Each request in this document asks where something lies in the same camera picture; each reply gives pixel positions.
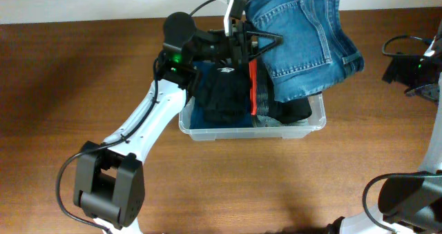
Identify black garment white logo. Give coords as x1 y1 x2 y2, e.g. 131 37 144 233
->
193 63 252 126

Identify dark blue jeans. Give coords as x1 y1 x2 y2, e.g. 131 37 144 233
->
245 0 365 103

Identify black shorts red grey waistband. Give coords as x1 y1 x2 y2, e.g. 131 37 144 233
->
249 58 312 124

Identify teal blue shirt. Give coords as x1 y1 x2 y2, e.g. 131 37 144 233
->
189 61 255 130

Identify light blue jeans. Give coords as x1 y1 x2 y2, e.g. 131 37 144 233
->
252 115 309 128

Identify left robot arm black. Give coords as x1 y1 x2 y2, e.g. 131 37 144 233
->
73 12 283 233

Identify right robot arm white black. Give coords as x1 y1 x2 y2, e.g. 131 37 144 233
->
325 32 441 234

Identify clear plastic storage bin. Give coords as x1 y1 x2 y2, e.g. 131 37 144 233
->
179 94 326 141

